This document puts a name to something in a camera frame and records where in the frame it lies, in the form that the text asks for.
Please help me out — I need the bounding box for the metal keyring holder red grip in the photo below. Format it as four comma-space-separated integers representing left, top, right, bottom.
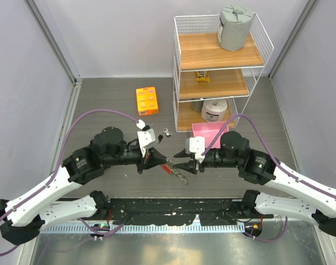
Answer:
161, 157, 188, 185

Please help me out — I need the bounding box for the grey wrapped paper roll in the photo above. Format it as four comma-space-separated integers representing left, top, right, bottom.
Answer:
217, 4, 254, 51

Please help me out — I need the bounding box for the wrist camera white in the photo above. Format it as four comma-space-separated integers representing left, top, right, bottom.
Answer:
136, 119, 158, 157
185, 136, 205, 163

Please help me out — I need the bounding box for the pink open box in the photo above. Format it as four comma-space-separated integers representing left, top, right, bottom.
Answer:
192, 121, 225, 148

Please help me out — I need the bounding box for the yellow snack packet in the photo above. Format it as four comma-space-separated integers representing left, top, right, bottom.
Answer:
195, 71, 210, 83

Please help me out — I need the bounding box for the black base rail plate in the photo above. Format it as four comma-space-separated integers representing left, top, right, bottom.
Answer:
104, 198, 261, 226

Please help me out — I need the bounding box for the white slotted cable duct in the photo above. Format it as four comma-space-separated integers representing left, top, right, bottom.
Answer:
41, 222, 245, 234

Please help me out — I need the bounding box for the grey can on shelf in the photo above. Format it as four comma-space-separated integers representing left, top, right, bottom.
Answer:
190, 100, 204, 113

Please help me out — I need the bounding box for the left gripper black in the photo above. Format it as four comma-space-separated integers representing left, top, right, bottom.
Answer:
103, 144, 167, 174

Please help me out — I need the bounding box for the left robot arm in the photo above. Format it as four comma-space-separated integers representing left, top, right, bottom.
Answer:
0, 127, 167, 245

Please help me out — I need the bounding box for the black tag key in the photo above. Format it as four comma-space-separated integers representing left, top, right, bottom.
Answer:
158, 134, 163, 143

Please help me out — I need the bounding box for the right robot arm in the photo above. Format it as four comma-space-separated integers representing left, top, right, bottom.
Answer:
174, 131, 336, 237

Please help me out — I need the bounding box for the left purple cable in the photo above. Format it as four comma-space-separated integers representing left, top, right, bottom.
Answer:
0, 109, 140, 256

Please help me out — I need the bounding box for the orange cardboard box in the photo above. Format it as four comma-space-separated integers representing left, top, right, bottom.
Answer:
136, 87, 159, 116

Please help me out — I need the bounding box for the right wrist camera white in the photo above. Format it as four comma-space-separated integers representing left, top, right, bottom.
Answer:
185, 136, 205, 163

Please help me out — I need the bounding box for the white paper roll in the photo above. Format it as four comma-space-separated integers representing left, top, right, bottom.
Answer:
201, 99, 228, 122

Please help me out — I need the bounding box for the white wire shelf rack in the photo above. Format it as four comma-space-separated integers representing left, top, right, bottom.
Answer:
173, 13, 274, 133

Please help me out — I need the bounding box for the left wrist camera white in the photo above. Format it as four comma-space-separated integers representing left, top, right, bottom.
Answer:
136, 119, 158, 157

